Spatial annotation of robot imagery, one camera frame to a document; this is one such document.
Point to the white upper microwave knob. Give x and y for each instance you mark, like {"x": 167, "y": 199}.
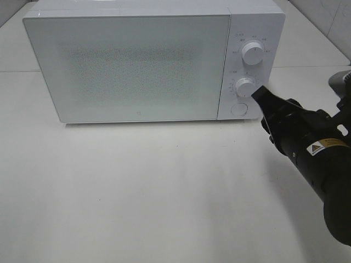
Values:
{"x": 252, "y": 53}

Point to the white microwave door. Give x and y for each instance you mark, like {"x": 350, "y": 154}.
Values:
{"x": 132, "y": 69}

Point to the round door release button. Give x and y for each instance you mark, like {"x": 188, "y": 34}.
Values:
{"x": 239, "y": 109}

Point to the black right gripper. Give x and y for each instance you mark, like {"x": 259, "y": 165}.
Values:
{"x": 308, "y": 138}

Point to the white lower microwave knob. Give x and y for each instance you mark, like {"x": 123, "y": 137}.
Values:
{"x": 245, "y": 87}

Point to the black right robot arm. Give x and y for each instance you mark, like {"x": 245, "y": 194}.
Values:
{"x": 334, "y": 190}

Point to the white microwave knob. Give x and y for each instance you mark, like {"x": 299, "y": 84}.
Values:
{"x": 252, "y": 53}
{"x": 245, "y": 87}

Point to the white microwave oven body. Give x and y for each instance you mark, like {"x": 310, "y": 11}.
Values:
{"x": 262, "y": 21}

